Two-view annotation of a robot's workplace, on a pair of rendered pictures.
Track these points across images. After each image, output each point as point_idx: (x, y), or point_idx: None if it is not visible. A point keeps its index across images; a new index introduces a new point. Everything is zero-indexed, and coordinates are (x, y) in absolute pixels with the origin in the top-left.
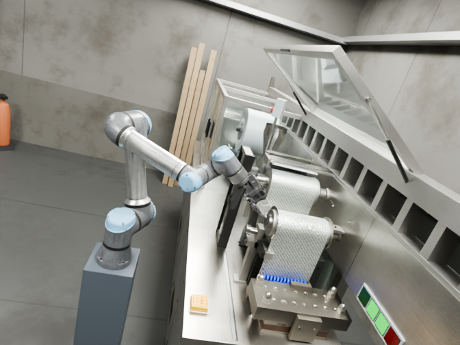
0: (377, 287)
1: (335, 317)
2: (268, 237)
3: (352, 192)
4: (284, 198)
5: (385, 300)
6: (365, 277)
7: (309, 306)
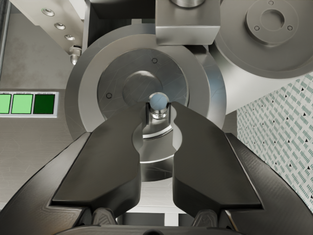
0: (33, 130)
1: (58, 44)
2: (108, 41)
3: (177, 210)
4: (282, 153)
5: (13, 127)
6: (59, 124)
7: (51, 17)
